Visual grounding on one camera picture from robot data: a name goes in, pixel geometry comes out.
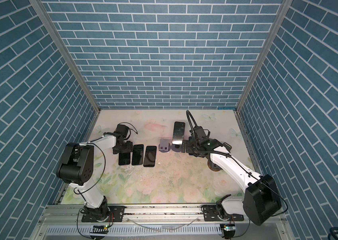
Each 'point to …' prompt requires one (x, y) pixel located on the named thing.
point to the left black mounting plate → (113, 214)
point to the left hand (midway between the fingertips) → (126, 149)
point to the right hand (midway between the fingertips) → (187, 145)
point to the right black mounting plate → (211, 214)
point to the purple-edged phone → (124, 158)
